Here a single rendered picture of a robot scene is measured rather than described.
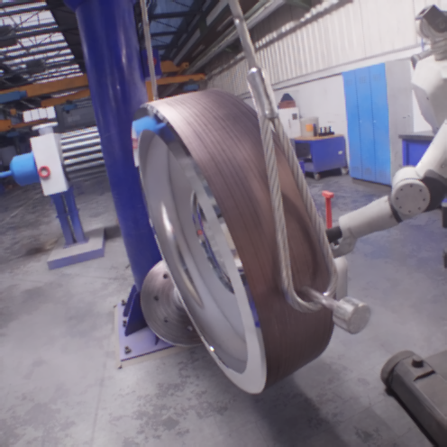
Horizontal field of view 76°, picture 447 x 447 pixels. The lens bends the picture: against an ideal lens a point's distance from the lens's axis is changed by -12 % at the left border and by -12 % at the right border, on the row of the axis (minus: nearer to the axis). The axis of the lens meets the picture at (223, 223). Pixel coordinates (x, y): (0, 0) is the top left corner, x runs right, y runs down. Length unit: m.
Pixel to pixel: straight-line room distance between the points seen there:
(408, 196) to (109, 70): 1.56
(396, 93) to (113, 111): 3.87
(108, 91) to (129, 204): 0.63
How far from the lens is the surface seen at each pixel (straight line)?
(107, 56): 1.87
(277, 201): 0.23
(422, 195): 0.71
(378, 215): 0.76
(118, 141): 1.82
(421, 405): 1.47
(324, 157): 5.95
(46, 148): 3.85
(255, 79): 0.25
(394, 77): 4.86
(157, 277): 0.70
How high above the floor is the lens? 1.24
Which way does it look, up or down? 18 degrees down
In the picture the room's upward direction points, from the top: 9 degrees counter-clockwise
